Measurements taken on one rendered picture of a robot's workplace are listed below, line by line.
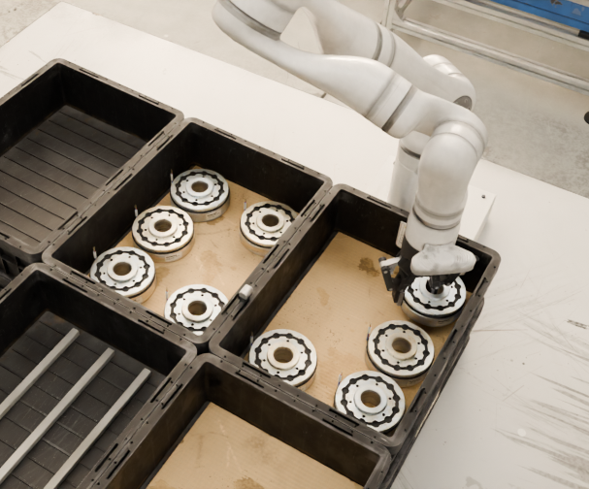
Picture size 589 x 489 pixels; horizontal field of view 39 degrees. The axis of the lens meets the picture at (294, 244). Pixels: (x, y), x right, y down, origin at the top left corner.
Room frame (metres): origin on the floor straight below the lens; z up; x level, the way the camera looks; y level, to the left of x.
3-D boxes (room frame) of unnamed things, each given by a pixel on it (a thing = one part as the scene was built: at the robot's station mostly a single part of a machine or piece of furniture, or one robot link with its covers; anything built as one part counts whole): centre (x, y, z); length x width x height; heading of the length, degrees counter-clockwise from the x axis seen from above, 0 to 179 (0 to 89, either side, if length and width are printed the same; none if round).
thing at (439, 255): (0.81, -0.20, 1.05); 0.11 x 0.09 x 0.06; 13
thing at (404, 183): (1.11, -0.21, 0.85); 0.09 x 0.09 x 0.17; 78
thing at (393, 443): (0.77, -0.11, 0.92); 0.40 x 0.30 x 0.02; 154
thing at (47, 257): (0.90, 0.16, 0.92); 0.40 x 0.30 x 0.02; 154
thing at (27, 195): (1.03, 0.43, 0.87); 0.40 x 0.30 x 0.11; 154
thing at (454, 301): (0.84, -0.23, 0.88); 0.10 x 0.10 x 0.01
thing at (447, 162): (0.82, -0.19, 1.14); 0.09 x 0.07 x 0.15; 158
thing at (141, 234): (0.93, 0.22, 0.86); 0.10 x 0.10 x 0.01
